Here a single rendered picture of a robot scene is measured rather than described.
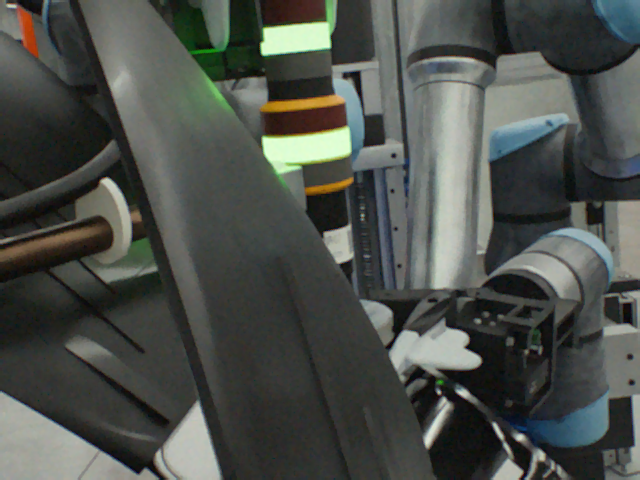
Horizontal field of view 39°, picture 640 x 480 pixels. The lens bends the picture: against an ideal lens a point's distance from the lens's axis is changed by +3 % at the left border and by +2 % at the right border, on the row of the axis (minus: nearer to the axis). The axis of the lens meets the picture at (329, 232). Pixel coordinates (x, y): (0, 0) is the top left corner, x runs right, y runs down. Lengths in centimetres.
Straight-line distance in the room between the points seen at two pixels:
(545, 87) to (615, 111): 154
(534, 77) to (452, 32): 172
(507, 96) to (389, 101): 118
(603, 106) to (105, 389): 84
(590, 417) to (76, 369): 59
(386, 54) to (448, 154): 54
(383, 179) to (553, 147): 26
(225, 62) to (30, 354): 22
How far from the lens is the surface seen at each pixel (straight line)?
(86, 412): 36
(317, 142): 43
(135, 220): 35
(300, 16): 43
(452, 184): 91
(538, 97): 265
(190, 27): 49
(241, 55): 51
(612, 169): 125
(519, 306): 68
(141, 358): 38
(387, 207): 138
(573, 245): 84
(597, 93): 108
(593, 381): 86
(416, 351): 62
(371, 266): 140
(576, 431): 87
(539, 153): 131
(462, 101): 93
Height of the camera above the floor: 141
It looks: 12 degrees down
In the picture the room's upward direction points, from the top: 6 degrees counter-clockwise
